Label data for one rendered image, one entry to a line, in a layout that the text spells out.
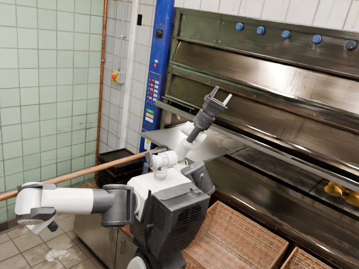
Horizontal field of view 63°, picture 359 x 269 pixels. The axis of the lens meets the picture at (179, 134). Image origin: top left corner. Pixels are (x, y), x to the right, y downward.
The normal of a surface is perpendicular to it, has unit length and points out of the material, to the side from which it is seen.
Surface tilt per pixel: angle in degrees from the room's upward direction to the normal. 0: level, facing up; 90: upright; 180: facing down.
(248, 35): 90
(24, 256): 0
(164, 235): 90
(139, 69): 90
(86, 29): 90
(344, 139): 70
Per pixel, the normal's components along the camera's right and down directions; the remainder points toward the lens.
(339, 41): -0.66, 0.18
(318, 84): -0.57, -0.14
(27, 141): 0.73, 0.35
